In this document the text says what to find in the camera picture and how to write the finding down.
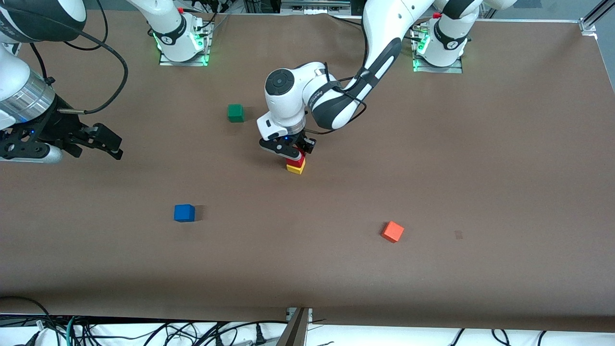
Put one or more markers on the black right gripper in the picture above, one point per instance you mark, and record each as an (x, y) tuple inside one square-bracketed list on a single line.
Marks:
[(57, 126)]

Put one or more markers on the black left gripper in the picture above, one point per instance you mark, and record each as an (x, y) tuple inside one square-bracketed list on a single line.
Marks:
[(301, 142)]

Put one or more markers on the red wooden block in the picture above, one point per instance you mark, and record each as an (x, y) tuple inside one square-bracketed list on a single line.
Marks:
[(298, 162)]

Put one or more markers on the blue wooden block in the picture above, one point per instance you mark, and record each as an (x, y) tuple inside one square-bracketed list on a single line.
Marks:
[(184, 213)]

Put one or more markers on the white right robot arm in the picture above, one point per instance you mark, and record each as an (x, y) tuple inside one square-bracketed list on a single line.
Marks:
[(168, 29)]

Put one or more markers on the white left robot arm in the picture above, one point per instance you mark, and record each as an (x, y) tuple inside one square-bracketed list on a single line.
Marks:
[(384, 29)]

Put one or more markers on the yellow wooden block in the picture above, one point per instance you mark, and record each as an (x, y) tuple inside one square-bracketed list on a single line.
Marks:
[(294, 169)]

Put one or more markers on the green wooden block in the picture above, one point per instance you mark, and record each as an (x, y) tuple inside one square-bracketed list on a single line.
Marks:
[(235, 113)]

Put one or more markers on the orange wooden block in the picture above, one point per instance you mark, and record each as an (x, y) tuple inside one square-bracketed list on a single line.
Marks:
[(393, 231)]

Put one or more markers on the brown paper table cover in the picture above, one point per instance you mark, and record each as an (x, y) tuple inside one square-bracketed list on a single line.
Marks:
[(336, 269)]

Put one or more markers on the black power plug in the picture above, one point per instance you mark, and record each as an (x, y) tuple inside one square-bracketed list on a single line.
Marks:
[(260, 335)]

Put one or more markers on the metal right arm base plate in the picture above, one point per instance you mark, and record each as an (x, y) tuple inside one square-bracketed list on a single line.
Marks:
[(204, 55)]

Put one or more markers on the metal rail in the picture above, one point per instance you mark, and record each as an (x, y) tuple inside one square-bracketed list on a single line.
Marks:
[(314, 6)]

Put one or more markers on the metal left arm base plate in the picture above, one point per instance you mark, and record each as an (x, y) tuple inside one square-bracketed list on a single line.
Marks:
[(456, 69)]

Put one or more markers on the aluminium profile with bracket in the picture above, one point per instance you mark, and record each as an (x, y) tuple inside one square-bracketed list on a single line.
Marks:
[(294, 331)]

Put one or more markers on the aluminium frame corner profile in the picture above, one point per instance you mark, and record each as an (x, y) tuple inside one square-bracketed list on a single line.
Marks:
[(593, 21)]

